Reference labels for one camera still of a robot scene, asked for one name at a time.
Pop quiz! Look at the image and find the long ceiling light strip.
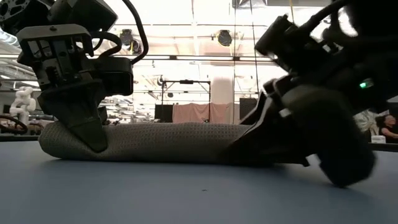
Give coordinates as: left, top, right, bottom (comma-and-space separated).
0, 53, 280, 63

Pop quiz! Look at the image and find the person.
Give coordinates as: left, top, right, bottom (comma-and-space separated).
374, 114, 398, 144

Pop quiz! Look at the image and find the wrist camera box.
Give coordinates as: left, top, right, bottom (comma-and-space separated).
254, 14, 301, 74
92, 55, 134, 97

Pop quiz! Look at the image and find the black table frame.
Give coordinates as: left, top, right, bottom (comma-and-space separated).
0, 133, 398, 153

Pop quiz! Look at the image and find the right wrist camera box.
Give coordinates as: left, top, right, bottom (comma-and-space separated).
254, 14, 301, 74

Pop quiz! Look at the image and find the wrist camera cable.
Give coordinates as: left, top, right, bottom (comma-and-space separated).
298, 0, 352, 35
90, 0, 149, 66

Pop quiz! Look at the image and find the grey waffle-weave towel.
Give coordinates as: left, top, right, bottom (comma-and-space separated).
37, 121, 259, 164

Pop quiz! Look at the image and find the black flat monitor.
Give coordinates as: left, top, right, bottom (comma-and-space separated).
239, 98, 259, 121
154, 104, 174, 123

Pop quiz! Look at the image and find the blue table mat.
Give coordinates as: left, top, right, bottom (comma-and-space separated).
0, 139, 398, 224

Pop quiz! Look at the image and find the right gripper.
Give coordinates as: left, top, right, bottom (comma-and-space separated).
221, 40, 398, 188

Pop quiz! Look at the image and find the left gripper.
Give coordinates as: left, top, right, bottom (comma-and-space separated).
16, 23, 109, 154

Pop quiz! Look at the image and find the black stand frame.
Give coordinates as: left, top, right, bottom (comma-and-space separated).
160, 79, 213, 124

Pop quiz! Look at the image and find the yellow cable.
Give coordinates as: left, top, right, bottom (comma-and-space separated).
289, 0, 297, 24

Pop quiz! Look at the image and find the pink hanging cloth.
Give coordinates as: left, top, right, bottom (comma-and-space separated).
172, 102, 241, 124

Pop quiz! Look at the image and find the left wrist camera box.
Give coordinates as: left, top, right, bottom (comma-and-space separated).
92, 55, 134, 97

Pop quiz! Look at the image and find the leaf print cloth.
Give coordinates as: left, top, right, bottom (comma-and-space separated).
354, 110, 379, 138

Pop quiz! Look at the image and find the silver ceiling duct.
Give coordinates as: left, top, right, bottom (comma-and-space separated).
0, 27, 20, 48

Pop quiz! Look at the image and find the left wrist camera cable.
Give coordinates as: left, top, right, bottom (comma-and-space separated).
90, 0, 149, 66

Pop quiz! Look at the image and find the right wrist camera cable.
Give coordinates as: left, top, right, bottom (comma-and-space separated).
298, 0, 352, 35

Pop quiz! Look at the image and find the black ceiling cable reel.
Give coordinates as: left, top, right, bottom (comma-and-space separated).
216, 29, 233, 47
118, 29, 134, 47

